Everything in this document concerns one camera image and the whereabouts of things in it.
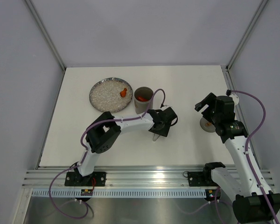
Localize pink handled metal tongs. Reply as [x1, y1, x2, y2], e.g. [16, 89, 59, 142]
[153, 134, 160, 142]

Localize grey lid with orange strap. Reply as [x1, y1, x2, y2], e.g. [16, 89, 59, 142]
[199, 117, 216, 133]

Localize red sausage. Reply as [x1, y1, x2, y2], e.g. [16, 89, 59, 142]
[136, 96, 148, 102]

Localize grey cylindrical lunch box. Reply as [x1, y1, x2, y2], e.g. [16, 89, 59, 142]
[134, 87, 154, 114]

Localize orange chicken drumstick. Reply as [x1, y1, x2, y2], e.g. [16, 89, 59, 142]
[119, 88, 127, 98]

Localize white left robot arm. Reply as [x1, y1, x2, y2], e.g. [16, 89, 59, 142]
[75, 106, 178, 186]

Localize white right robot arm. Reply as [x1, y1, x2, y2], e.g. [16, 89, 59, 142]
[195, 90, 280, 224]

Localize grey speckled plate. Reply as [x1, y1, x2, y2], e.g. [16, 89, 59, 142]
[89, 77, 133, 112]

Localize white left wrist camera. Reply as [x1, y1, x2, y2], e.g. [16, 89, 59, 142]
[161, 105, 171, 111]

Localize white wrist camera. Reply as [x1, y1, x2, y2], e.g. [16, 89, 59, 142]
[226, 90, 239, 106]
[161, 105, 171, 111]

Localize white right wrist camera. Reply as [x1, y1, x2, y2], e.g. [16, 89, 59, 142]
[226, 90, 239, 106]

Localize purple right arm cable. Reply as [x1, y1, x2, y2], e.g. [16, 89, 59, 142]
[177, 90, 280, 224]

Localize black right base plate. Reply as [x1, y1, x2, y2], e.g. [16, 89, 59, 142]
[187, 171, 218, 187]

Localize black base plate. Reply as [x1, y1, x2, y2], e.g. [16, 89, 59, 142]
[187, 171, 218, 187]
[64, 171, 106, 187]

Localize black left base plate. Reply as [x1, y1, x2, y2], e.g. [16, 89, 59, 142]
[64, 171, 106, 187]

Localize right aluminium frame post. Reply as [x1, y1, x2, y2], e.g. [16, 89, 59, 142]
[226, 0, 270, 72]

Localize aluminium frame post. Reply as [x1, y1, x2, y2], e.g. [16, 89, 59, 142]
[23, 0, 66, 73]
[226, 0, 270, 72]

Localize aluminium front rail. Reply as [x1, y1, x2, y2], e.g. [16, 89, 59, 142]
[22, 164, 275, 189]

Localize white perforated cable duct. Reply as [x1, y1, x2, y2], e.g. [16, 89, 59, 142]
[32, 189, 206, 198]

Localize left aluminium frame post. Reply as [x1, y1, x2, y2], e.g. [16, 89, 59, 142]
[23, 0, 66, 73]

